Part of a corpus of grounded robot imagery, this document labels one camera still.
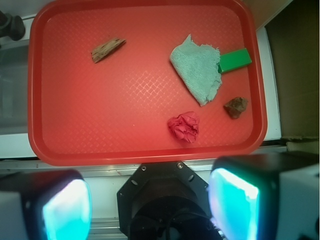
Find brown wood piece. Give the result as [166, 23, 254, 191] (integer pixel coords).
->
[91, 37, 126, 64]

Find light green folded cloth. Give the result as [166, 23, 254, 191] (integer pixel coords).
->
[169, 34, 222, 107]

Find green rectangular block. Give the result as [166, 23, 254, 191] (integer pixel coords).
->
[218, 48, 252, 74]

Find crumpled red paper ball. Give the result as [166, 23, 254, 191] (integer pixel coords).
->
[167, 111, 200, 144]

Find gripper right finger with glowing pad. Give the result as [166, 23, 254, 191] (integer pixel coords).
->
[208, 152, 320, 240]

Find dark knob object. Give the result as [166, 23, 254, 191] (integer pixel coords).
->
[0, 11, 26, 41]

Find red plastic tray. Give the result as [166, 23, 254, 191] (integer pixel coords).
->
[28, 0, 267, 166]

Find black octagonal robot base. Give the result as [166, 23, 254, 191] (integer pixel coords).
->
[117, 161, 222, 240]

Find brown rock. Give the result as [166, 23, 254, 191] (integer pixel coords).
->
[223, 96, 249, 119]

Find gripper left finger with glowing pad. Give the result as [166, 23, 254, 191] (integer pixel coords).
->
[0, 169, 92, 240]

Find brown cardboard box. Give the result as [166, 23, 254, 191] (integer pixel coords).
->
[265, 0, 320, 154]

